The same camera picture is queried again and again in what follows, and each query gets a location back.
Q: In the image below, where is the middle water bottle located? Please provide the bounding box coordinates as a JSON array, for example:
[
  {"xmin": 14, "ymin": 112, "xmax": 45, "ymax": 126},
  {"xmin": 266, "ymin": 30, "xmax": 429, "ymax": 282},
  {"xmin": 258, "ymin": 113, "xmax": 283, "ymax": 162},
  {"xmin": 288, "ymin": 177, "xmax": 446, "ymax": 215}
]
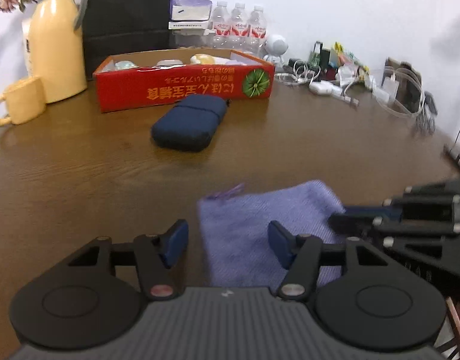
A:
[{"xmin": 229, "ymin": 2, "xmax": 248, "ymax": 50}]

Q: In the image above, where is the yellow mug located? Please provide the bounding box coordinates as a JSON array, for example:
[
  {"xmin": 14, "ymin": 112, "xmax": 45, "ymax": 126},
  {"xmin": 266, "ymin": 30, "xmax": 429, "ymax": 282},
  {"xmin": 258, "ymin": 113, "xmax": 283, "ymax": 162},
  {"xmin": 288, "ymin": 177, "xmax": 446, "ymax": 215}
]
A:
[{"xmin": 0, "ymin": 76, "xmax": 46, "ymax": 127}]

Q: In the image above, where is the green glass jar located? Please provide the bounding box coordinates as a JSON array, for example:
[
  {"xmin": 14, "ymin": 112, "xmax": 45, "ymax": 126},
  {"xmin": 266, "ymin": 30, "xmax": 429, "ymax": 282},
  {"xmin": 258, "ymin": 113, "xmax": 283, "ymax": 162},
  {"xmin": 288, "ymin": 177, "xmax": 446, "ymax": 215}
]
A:
[{"xmin": 114, "ymin": 60, "xmax": 138, "ymax": 71}]

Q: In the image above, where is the translucent white plastic box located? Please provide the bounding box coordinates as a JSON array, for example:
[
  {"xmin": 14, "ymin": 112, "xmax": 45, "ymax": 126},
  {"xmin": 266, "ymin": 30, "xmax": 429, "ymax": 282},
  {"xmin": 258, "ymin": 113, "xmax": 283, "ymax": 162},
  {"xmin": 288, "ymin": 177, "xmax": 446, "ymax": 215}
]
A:
[{"xmin": 157, "ymin": 58, "xmax": 183, "ymax": 67}]

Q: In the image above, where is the purple cloth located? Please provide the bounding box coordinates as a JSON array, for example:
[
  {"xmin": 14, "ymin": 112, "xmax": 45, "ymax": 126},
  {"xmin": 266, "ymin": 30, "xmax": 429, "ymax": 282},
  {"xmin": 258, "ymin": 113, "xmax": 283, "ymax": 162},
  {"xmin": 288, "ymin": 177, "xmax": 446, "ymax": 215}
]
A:
[{"xmin": 197, "ymin": 180, "xmax": 344, "ymax": 291}]

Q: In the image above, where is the white round camera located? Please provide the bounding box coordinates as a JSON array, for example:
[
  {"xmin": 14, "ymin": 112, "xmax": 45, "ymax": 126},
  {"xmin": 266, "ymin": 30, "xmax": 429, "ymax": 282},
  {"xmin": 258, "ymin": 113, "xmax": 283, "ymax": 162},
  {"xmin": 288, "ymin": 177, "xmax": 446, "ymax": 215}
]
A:
[{"xmin": 263, "ymin": 34, "xmax": 288, "ymax": 68}]

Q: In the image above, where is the white charging cable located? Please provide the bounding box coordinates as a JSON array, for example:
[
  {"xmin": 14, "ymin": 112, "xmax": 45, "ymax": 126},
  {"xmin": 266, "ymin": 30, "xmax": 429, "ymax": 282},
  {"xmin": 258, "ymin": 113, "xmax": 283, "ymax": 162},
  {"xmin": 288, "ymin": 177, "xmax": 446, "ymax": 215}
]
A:
[{"xmin": 275, "ymin": 59, "xmax": 366, "ymax": 107}]

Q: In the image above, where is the yellow white plush toy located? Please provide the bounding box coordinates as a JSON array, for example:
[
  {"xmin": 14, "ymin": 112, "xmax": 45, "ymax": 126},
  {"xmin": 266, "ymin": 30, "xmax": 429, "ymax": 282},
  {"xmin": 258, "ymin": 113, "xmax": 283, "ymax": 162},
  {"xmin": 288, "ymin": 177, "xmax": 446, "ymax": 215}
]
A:
[{"xmin": 190, "ymin": 53, "xmax": 230, "ymax": 65}]

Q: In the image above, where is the yellow thermos jug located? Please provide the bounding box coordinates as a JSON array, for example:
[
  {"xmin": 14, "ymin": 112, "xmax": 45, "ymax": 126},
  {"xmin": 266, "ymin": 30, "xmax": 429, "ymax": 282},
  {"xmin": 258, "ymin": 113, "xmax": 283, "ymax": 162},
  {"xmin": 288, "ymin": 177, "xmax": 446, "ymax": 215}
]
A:
[{"xmin": 28, "ymin": 0, "xmax": 87, "ymax": 104}]

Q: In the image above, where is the black paper shopping bag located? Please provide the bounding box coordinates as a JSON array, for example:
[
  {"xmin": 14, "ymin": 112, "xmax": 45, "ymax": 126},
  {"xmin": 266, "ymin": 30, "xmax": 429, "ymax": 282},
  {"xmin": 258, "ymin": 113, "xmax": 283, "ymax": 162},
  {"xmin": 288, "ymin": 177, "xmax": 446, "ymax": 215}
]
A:
[{"xmin": 83, "ymin": 0, "xmax": 170, "ymax": 79}]

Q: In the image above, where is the red cardboard box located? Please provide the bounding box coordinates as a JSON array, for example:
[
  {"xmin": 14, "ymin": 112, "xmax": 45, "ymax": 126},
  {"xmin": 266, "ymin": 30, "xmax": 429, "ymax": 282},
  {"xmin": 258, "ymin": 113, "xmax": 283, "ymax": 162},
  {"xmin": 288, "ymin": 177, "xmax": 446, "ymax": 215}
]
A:
[{"xmin": 93, "ymin": 48, "xmax": 275, "ymax": 113}]

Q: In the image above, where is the purple white tissue pack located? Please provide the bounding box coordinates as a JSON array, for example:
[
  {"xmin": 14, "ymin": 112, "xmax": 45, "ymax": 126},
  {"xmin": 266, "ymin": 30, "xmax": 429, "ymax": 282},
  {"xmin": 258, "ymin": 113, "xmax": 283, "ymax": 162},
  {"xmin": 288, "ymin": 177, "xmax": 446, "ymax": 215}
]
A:
[{"xmin": 169, "ymin": 0, "xmax": 213, "ymax": 30}]

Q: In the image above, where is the navy blue pouch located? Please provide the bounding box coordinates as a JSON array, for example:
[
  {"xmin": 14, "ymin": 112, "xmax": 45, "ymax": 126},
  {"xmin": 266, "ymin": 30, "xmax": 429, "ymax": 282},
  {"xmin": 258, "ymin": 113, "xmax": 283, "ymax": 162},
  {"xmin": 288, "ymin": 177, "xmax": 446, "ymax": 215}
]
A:
[{"xmin": 150, "ymin": 94, "xmax": 228, "ymax": 152}]

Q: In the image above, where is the white power adapter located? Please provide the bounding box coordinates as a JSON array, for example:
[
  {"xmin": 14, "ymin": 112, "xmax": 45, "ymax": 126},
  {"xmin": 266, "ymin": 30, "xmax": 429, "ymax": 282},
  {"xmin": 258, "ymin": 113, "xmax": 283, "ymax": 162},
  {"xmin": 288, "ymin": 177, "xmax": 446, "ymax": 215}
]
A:
[{"xmin": 373, "ymin": 74, "xmax": 399, "ymax": 106}]

